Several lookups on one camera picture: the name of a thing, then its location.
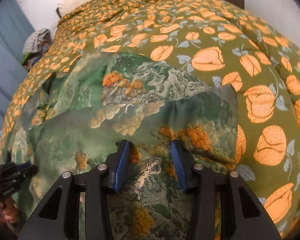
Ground green landscape print garment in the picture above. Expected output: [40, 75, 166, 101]
[8, 53, 238, 239]

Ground pile of clothes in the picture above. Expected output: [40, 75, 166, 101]
[21, 28, 52, 72]

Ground person's left hand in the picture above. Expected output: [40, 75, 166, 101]
[0, 196, 19, 224]

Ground olive orange floral bedspread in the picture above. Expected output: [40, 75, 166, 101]
[0, 0, 300, 238]

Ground grey blue curtain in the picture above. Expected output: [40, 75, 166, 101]
[0, 0, 34, 129]

